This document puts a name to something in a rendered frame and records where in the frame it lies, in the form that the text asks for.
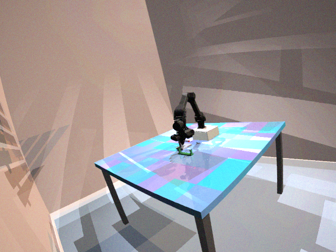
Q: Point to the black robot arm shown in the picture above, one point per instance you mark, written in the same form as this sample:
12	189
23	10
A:
180	115

